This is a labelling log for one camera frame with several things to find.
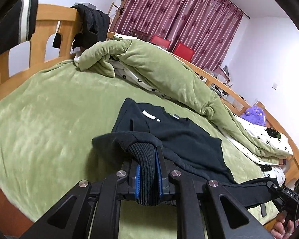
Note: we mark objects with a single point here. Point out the dark wooden chair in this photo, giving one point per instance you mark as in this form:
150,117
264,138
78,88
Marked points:
137,33

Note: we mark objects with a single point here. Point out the grey box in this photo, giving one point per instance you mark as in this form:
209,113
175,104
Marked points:
89,5

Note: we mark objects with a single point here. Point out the red chair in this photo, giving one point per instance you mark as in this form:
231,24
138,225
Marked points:
184,51
160,41

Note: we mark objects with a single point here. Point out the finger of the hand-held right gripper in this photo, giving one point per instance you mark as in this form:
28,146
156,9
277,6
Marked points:
273,187
264,210

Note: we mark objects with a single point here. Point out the person's right hand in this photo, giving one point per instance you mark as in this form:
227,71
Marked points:
281,229

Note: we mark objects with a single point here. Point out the black jacket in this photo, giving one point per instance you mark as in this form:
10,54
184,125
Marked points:
94,22

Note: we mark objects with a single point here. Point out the open cardboard box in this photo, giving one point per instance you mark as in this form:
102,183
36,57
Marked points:
222,73

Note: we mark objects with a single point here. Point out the green plush bed sheet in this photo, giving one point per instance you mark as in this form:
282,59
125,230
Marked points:
52,119

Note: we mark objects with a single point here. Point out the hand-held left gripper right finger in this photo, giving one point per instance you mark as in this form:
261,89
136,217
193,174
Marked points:
159,179

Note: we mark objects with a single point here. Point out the black sweatshirt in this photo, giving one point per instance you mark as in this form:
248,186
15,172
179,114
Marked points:
184,139

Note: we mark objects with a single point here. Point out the purple plush toy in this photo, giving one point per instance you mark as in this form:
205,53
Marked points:
253,115

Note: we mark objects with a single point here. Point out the black garment with white stripes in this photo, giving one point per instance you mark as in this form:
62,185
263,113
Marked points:
12,22

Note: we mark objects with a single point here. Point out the white floral pillow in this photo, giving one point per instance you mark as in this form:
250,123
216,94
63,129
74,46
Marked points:
273,175

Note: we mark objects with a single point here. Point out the wooden rack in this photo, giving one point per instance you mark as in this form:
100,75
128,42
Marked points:
118,12

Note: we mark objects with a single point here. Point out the wooden bed frame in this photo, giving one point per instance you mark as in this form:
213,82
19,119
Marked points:
47,17

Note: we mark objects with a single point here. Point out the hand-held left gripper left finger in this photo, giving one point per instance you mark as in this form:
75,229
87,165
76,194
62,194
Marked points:
137,179

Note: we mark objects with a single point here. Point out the white wall switch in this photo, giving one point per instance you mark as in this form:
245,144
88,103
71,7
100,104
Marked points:
275,86

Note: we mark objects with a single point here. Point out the maroon floral curtain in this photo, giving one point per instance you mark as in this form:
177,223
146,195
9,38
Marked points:
179,12

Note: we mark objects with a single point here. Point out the green quilt with floral lining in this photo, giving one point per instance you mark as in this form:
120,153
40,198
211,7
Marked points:
152,62

